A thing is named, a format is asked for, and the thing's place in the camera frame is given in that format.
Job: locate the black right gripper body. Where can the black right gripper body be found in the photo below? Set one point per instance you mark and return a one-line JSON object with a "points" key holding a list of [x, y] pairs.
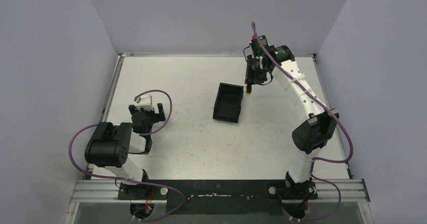
{"points": [[254, 73]]}

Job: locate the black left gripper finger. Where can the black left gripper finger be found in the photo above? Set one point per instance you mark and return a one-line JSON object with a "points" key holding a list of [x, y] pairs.
{"points": [[161, 113], [132, 109]]}

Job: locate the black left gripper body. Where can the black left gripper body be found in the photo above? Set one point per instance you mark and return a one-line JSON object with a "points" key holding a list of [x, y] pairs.
{"points": [[145, 114]]}

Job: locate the yellow handled screwdriver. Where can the yellow handled screwdriver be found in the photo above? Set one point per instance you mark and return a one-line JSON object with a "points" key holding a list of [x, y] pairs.
{"points": [[248, 89]]}

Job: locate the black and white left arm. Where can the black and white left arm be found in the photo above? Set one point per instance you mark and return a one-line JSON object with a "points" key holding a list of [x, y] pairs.
{"points": [[110, 146]]}

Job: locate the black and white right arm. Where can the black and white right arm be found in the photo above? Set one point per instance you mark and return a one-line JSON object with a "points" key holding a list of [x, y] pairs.
{"points": [[251, 116]]}

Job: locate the black plastic bin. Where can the black plastic bin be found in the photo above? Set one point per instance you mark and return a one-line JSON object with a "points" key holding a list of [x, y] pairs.
{"points": [[227, 107]]}

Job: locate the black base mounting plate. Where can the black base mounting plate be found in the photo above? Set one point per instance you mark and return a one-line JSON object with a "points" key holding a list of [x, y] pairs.
{"points": [[221, 196]]}

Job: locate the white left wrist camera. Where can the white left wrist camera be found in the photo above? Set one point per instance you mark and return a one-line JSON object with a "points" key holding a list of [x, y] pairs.
{"points": [[144, 101]]}

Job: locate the aluminium front rail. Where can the aluminium front rail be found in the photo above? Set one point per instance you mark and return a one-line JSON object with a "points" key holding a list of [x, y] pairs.
{"points": [[106, 191]]}

